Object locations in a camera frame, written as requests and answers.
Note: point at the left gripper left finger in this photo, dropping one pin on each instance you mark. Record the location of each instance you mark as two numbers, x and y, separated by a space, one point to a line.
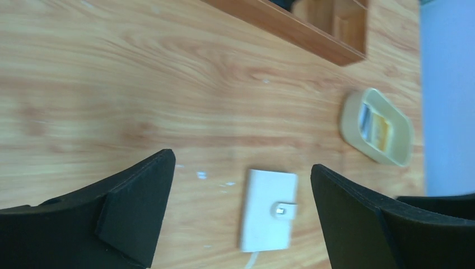
113 223

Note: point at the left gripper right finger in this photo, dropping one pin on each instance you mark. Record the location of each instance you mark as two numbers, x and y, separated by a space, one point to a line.
366 229

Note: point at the white leather card holder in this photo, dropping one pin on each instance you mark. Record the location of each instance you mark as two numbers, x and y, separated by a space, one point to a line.
270 207

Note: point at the yellow VIP card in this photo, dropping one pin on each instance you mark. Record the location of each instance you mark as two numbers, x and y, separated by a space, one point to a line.
380 129

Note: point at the beige plate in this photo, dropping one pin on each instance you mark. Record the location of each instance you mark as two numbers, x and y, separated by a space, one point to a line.
400 142

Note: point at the wooden compartment tray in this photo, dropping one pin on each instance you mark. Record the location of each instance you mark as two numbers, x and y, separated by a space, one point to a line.
333 30

